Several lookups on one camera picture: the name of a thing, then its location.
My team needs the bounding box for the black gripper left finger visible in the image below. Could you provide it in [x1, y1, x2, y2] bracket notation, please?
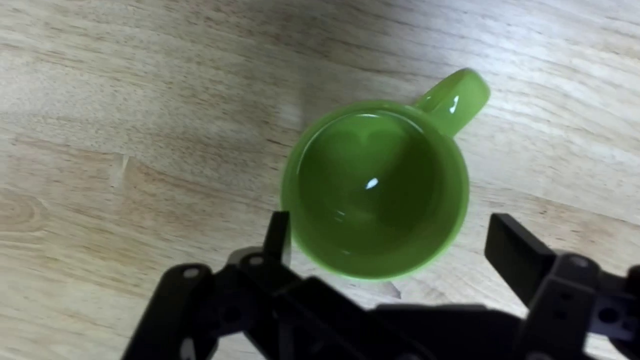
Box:
[120, 209, 433, 360]

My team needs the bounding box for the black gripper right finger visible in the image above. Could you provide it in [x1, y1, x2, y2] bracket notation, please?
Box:
[484, 211, 640, 360]

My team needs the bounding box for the green ceramic mug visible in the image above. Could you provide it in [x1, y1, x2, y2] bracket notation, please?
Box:
[279, 65, 492, 281]

